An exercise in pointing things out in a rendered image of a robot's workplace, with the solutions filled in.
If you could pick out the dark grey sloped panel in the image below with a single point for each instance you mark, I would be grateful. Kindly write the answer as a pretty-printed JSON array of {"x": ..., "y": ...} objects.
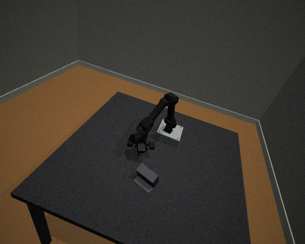
[{"x": 146, "y": 178}]

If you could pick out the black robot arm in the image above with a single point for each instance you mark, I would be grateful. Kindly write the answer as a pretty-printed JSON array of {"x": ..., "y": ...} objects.
[{"x": 147, "y": 123}]

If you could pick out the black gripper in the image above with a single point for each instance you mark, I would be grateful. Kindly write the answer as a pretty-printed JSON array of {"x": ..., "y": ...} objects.
[{"x": 150, "y": 144}]

